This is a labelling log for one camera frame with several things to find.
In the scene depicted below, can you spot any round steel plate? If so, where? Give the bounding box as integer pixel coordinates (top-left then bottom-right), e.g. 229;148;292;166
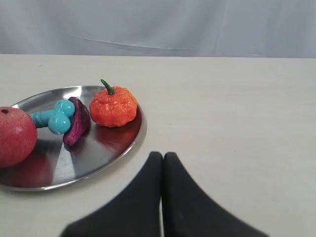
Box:
0;85;148;193

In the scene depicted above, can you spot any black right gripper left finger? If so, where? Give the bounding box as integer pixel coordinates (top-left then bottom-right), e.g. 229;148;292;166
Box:
61;152;163;237

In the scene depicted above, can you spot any grey backdrop curtain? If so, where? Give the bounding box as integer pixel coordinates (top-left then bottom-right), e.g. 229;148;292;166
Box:
0;0;316;58

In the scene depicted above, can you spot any orange toy pumpkin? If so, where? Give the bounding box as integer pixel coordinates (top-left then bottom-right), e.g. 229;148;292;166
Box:
89;79;138;127

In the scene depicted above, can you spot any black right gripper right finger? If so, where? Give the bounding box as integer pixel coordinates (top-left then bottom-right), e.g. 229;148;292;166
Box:
161;152;266;237

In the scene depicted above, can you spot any purple toy cabbage slice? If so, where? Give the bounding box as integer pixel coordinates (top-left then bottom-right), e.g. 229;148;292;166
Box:
63;97;91;146

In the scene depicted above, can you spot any red toy apple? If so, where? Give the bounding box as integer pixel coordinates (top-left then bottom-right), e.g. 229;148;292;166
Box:
0;107;38;168

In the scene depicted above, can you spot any teal toy bone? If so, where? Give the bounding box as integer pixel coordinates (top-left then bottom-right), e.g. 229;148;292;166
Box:
30;100;75;134

